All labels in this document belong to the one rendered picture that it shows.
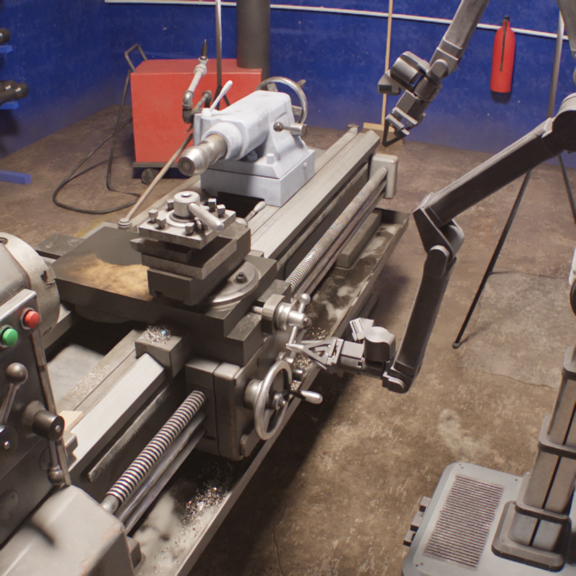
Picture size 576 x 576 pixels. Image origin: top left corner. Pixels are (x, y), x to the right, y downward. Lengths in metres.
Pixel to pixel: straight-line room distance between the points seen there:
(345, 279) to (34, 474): 1.86
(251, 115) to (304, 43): 3.67
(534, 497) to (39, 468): 1.24
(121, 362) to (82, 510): 0.46
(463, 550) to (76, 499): 1.11
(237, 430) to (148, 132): 3.27
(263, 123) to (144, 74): 2.40
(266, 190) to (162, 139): 2.44
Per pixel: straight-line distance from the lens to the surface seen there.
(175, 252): 1.64
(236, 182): 2.51
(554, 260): 4.24
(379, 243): 3.23
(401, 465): 2.67
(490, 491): 2.26
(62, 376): 1.91
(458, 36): 1.74
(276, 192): 2.46
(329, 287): 2.87
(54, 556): 1.36
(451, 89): 5.76
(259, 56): 4.73
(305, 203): 2.50
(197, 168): 2.14
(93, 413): 1.57
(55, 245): 2.24
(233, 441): 1.85
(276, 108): 2.52
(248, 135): 2.33
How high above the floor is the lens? 1.84
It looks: 29 degrees down
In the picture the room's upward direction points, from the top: straight up
